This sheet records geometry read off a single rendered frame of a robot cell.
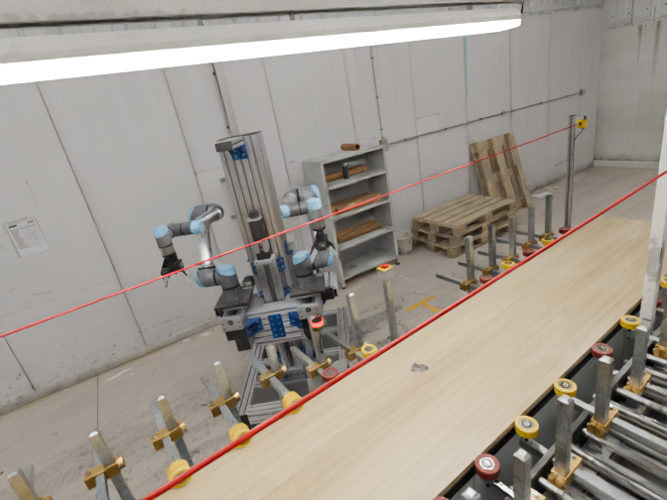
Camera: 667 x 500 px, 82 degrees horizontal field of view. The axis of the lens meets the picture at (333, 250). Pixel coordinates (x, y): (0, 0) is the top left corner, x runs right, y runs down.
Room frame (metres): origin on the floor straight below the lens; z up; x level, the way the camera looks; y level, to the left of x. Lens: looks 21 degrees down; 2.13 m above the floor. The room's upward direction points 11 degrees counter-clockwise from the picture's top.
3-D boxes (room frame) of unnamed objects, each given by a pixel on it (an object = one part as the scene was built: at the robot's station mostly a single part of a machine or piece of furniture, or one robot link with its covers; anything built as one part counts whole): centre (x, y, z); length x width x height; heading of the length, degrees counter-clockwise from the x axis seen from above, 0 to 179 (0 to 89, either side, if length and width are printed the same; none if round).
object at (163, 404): (1.31, 0.81, 0.90); 0.04 x 0.04 x 0.48; 31
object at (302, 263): (2.30, 0.21, 1.21); 0.13 x 0.12 x 0.14; 94
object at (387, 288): (1.97, -0.27, 0.93); 0.05 x 0.05 x 0.45; 31
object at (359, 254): (4.59, -0.32, 0.78); 0.90 x 0.45 x 1.55; 117
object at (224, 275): (2.33, 0.72, 1.21); 0.13 x 0.12 x 0.14; 80
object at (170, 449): (1.30, 0.85, 0.95); 0.50 x 0.04 x 0.04; 31
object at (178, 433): (1.30, 0.83, 0.95); 0.14 x 0.06 x 0.05; 121
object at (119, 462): (1.17, 1.04, 0.95); 0.14 x 0.06 x 0.05; 121
